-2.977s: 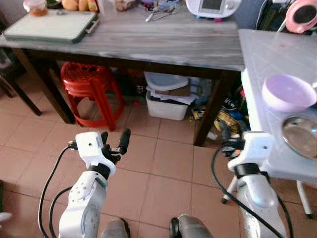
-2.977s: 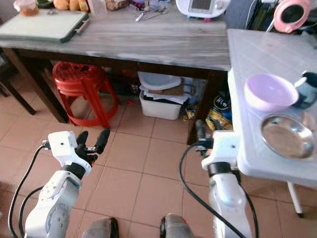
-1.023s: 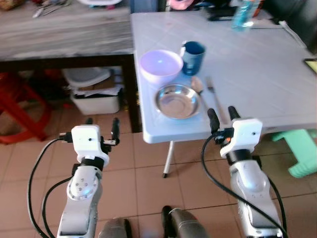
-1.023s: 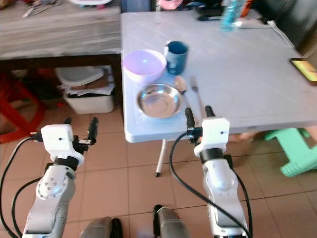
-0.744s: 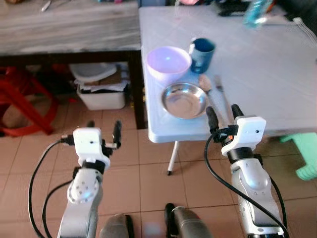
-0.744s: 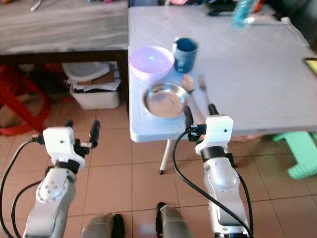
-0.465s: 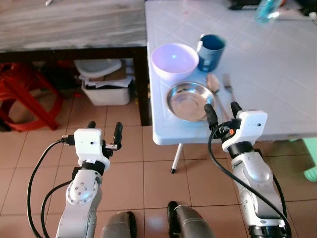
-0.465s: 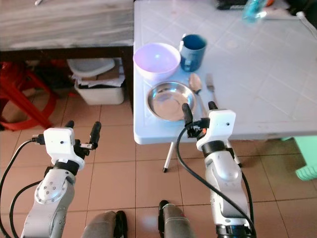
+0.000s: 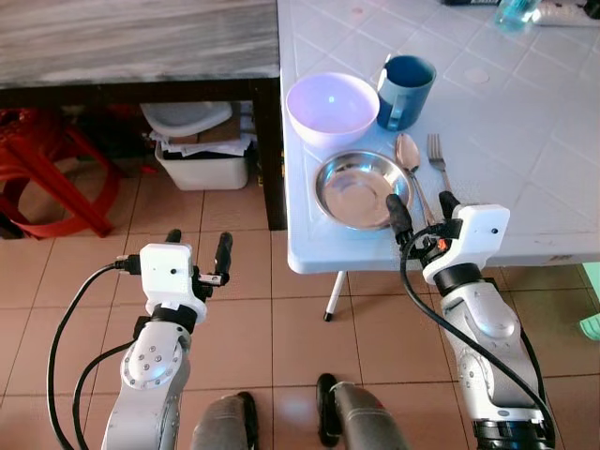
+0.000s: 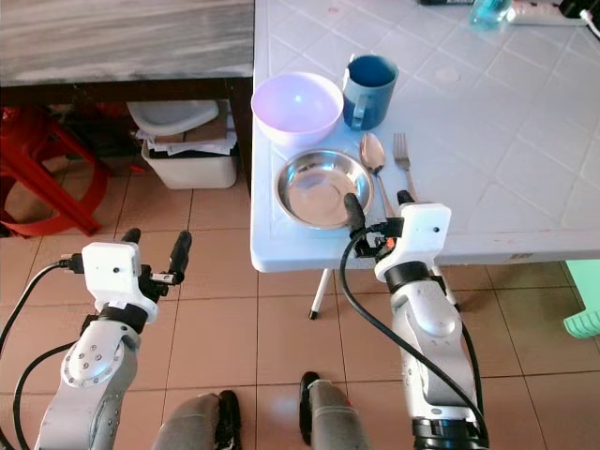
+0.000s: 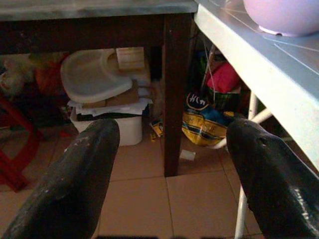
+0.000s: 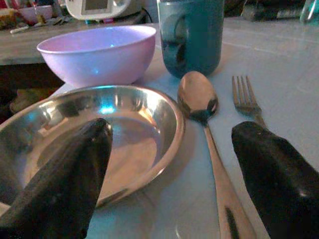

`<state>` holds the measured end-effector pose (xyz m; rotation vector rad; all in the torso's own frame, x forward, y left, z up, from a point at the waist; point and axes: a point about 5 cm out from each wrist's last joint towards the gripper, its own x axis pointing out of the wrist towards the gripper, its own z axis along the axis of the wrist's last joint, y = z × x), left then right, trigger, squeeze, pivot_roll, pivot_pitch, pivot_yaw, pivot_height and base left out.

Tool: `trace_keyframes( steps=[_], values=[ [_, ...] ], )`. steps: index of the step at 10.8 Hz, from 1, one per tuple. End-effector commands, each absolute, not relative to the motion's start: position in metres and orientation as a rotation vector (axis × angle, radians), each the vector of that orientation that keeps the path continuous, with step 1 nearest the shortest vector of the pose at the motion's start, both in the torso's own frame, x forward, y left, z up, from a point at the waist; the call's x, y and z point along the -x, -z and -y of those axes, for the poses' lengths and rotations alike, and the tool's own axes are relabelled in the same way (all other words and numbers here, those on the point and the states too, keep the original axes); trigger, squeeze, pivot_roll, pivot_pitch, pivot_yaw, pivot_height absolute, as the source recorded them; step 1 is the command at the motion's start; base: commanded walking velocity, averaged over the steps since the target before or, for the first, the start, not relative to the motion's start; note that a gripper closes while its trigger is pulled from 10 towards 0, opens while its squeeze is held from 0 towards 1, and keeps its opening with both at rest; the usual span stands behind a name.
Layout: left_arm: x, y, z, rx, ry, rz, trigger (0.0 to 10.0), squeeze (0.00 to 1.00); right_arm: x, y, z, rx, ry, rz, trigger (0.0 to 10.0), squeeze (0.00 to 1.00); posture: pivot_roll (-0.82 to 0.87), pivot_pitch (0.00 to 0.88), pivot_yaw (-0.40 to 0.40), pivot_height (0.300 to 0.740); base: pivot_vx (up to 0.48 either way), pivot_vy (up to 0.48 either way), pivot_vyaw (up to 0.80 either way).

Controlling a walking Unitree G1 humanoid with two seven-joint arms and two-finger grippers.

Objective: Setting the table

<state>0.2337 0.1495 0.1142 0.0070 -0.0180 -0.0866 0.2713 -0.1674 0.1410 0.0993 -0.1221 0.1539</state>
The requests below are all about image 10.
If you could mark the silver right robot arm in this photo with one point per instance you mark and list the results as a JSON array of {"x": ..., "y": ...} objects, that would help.
[{"x": 427, "y": 323}]

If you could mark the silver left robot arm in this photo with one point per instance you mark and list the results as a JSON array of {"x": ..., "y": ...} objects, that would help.
[{"x": 89, "y": 366}]

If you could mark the metal fork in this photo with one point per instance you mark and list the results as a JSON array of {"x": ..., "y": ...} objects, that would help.
[{"x": 405, "y": 155}]

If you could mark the stainless steel plate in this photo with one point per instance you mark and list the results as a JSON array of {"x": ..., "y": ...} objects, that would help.
[{"x": 319, "y": 187}]

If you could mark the metal spoon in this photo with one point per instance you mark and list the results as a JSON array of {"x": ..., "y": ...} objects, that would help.
[{"x": 372, "y": 152}]

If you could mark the white plastic storage bin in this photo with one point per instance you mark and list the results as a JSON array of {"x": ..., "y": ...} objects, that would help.
[{"x": 187, "y": 169}]

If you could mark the white table leg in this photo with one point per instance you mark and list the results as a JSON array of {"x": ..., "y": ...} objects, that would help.
[{"x": 322, "y": 295}]

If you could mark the red plastic stool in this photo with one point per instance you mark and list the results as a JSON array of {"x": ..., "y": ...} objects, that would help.
[{"x": 47, "y": 178}]

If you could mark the blue plastic mug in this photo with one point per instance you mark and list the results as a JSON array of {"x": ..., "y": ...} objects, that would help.
[{"x": 370, "y": 92}]

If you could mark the white plastic table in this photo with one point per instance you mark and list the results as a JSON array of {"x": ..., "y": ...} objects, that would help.
[{"x": 506, "y": 141}]

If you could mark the purple plastic bowl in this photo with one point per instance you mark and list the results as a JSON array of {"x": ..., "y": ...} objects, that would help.
[{"x": 295, "y": 105}]

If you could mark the white bin lid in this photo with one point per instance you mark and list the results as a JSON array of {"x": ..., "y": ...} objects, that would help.
[{"x": 173, "y": 114}]

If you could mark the dark table with marble top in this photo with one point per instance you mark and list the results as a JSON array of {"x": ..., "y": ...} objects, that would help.
[{"x": 122, "y": 42}]

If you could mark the green plastic stool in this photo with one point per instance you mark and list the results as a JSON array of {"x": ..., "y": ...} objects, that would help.
[{"x": 583, "y": 300}]

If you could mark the teal plastic bottle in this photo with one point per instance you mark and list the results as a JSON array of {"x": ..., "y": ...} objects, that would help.
[{"x": 490, "y": 11}]

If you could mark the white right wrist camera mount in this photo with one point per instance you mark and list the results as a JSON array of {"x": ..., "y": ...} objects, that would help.
[{"x": 422, "y": 230}]

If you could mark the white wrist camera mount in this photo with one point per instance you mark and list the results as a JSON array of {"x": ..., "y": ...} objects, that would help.
[
  {"x": 422, "y": 230},
  {"x": 112, "y": 274}
]

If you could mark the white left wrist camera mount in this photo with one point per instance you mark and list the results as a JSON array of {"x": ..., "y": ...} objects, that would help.
[{"x": 112, "y": 274}]

